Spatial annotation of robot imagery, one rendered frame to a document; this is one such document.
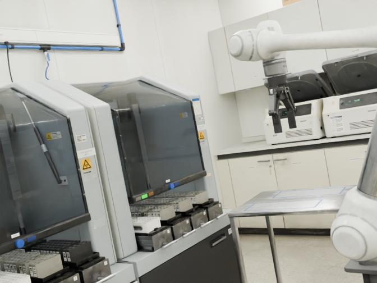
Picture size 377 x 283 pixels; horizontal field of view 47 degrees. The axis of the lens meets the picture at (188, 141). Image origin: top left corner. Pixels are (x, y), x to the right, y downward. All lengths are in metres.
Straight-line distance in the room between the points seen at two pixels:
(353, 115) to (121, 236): 2.50
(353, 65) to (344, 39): 2.61
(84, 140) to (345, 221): 1.09
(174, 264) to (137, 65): 2.15
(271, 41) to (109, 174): 0.92
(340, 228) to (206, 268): 1.12
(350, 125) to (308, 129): 0.38
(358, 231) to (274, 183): 2.96
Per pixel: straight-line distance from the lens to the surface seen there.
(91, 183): 1.89
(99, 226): 1.92
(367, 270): 1.61
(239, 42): 1.51
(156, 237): 2.04
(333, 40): 1.52
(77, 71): 3.39
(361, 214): 1.38
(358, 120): 3.91
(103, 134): 1.96
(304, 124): 4.05
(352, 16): 4.21
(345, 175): 4.01
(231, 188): 4.54
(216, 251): 2.42
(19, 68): 3.12
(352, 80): 4.32
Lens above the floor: 1.30
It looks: 3 degrees down
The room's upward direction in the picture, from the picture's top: 11 degrees counter-clockwise
